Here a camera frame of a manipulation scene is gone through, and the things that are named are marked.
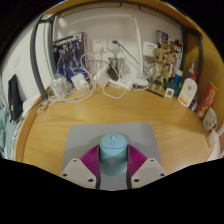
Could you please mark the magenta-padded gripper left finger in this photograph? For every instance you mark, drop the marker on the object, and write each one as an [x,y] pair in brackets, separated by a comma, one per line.
[75,171]

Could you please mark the golden robot figure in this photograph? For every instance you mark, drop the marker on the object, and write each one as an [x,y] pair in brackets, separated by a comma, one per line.
[160,70]

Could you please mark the blue plaid bedding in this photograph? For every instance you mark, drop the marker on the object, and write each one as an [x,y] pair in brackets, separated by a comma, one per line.
[6,133]

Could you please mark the grey mouse pad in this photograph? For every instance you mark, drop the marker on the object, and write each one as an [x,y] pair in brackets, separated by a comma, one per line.
[83,136]

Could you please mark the teal bottle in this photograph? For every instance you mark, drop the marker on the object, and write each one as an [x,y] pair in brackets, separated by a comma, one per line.
[178,77]

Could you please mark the blue robot model kit box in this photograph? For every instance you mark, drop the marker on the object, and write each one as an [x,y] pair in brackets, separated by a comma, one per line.
[68,55]

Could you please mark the red snack box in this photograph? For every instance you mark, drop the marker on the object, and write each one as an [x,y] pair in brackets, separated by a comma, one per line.
[206,100]

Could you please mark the light blue computer mouse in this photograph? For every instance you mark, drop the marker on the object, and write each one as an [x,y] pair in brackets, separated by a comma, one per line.
[113,156]

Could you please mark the white pump lotion bottle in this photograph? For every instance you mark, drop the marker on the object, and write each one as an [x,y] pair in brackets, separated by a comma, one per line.
[187,91]

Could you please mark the metal cup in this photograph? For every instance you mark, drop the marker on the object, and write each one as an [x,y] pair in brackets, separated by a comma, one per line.
[116,62]

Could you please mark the black backpack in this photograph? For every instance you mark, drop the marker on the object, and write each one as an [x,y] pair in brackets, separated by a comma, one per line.
[15,96]

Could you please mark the white electric toothbrush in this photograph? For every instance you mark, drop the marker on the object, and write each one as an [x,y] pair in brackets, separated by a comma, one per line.
[193,65]

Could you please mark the white charger block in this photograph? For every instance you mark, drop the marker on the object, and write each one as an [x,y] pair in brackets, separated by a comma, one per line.
[79,81]

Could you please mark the black power adapter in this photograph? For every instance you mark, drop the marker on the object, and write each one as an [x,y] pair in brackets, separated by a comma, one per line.
[113,74]

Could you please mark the small white desk clock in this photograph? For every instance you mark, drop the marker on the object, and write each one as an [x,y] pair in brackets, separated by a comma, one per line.
[169,93]

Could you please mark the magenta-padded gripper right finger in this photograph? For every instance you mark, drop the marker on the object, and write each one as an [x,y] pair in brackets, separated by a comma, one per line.
[151,171]

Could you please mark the small clear plastic holder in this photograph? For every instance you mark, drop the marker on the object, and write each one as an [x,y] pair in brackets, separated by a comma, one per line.
[42,107]

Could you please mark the white power strip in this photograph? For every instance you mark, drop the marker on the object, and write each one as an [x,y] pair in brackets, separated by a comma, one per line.
[123,84]

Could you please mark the white wall socket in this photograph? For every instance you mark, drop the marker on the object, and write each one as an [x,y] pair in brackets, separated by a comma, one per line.
[99,45]
[119,46]

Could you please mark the clear domed container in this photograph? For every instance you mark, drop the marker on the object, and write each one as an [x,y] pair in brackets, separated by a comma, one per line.
[59,86]

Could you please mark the white mug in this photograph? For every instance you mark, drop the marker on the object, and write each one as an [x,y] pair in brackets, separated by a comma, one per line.
[210,120]

